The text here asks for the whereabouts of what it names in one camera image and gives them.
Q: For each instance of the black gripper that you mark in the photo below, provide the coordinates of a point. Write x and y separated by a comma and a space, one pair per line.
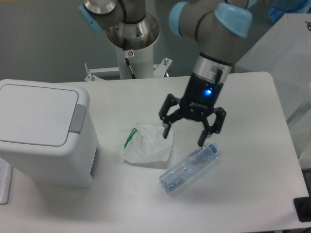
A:
202, 99

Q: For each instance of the black device at table edge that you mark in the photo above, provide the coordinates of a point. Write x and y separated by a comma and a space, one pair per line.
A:
303, 208

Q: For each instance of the clear plastic water bottle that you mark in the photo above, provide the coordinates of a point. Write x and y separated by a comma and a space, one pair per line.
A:
180, 173

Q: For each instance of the white lidded trash can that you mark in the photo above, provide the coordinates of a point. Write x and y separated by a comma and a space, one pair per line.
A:
46, 132

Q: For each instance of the white cabinet at right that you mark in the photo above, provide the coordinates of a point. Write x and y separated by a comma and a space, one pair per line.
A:
285, 52

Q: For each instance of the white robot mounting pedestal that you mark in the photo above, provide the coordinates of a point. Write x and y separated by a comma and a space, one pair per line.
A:
132, 64

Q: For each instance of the crumpled white plastic bag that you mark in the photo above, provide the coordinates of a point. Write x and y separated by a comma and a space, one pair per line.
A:
146, 144

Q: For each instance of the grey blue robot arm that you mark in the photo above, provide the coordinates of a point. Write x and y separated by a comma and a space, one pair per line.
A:
218, 26

